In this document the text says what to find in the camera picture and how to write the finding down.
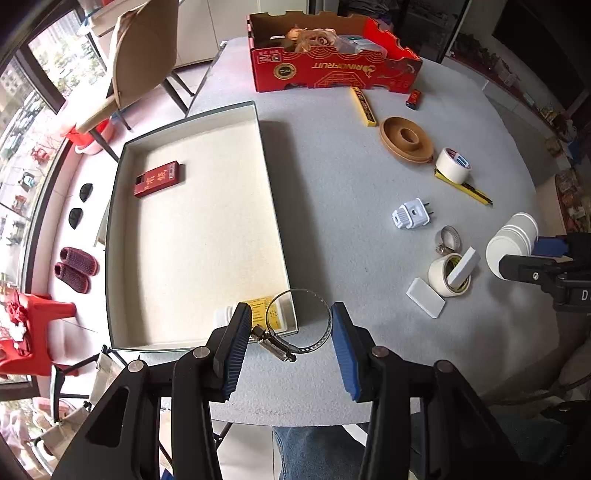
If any white plastic bottle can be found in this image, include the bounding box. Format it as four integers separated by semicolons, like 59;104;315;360
485;212;540;280

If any small red flat box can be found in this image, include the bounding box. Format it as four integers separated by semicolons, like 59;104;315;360
133;161;181;197

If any person's leg in jeans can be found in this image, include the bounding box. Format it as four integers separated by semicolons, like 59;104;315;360
272;424;371;480

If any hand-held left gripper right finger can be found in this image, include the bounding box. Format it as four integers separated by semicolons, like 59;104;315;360
330;302;527;480

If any large thin steel hose clamp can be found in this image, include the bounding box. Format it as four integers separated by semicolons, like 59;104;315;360
250;288;334;362

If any white tape roll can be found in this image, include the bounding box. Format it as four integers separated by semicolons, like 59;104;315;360
436;147;474;186

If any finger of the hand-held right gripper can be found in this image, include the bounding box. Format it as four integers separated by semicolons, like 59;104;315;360
534;232;591;258
498;254;574;292

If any yellow utility knife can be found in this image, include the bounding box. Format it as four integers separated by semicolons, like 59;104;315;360
433;168;494;206

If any beige folding chair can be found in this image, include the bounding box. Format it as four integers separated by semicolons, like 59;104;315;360
25;345;160;467

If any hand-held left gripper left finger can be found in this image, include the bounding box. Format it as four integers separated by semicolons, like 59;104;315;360
51;302;254;480

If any small wide steel hose clamp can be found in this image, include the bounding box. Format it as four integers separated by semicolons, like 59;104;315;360
434;225;463;254

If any shallow white tray box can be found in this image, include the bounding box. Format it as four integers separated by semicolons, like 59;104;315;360
105;100;300;350

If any clear plastic packet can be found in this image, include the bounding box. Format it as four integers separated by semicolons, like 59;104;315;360
337;34;387;59

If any red cardboard box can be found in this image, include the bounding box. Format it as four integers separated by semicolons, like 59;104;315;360
246;12;424;94

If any yellow label white bottle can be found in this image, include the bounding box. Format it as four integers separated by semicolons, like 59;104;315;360
213;295;297;334

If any cream tape roll yellow core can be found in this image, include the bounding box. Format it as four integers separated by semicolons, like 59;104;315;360
427;253;473;297

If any white plug adapter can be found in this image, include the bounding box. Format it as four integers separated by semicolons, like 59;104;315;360
392;197;435;230

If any small white footstool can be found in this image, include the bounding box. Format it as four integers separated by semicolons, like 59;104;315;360
95;198;112;249

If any round wooden holder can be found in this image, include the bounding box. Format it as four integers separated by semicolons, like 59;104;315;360
379;116;435;164

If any long yellow box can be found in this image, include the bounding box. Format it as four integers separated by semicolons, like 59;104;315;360
349;86;378;127

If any red plastic stool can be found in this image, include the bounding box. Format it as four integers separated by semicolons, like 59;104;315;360
0;290;77;378

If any brown wooden flower ornament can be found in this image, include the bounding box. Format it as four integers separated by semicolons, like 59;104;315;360
283;26;341;54

